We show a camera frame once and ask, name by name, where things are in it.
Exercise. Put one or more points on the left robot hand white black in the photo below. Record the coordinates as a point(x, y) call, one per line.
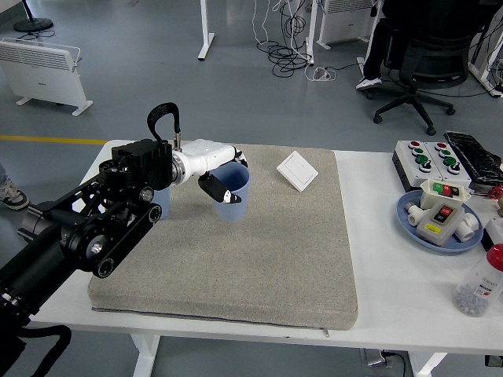
point(206, 155)

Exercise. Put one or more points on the blue ribbed plastic cup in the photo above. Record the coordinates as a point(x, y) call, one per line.
point(164, 204)
point(232, 214)

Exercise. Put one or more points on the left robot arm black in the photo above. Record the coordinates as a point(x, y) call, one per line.
point(98, 220)

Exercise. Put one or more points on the white push-button control box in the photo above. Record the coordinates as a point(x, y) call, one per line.
point(456, 174)
point(410, 165)

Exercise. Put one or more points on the grey-brown fabric mat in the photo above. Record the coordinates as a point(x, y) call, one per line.
point(255, 255)

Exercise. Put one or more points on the white desk leg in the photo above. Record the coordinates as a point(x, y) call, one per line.
point(311, 23)
point(206, 27)
point(485, 76)

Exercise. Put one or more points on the white panel heater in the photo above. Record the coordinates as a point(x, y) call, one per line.
point(43, 74)
point(346, 21)

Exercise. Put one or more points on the person's foot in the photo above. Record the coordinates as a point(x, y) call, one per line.
point(12, 196)

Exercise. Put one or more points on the seated person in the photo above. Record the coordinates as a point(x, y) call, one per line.
point(377, 47)

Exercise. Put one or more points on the white table leg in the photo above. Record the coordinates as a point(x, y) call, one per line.
point(146, 355)
point(426, 365)

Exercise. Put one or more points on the black fan stand base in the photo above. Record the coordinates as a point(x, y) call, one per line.
point(33, 24)

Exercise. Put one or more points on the white pipe fitting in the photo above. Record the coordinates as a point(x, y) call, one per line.
point(414, 216)
point(469, 229)

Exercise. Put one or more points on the blue round plate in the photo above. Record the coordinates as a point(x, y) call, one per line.
point(408, 235)

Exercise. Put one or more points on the black office chair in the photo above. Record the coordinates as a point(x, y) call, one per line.
point(432, 66)

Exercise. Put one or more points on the grey power strip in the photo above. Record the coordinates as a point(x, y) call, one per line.
point(379, 359)

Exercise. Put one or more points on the white small box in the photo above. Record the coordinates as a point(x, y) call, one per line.
point(495, 233)

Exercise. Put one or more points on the clear bottle red cap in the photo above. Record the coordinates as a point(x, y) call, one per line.
point(477, 286)

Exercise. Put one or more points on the white wall switch plate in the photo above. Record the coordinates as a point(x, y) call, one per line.
point(298, 171)

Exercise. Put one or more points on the white switch box green red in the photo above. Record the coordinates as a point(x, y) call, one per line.
point(430, 198)

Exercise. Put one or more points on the grey switch box red rocker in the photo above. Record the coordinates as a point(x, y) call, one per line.
point(438, 229)

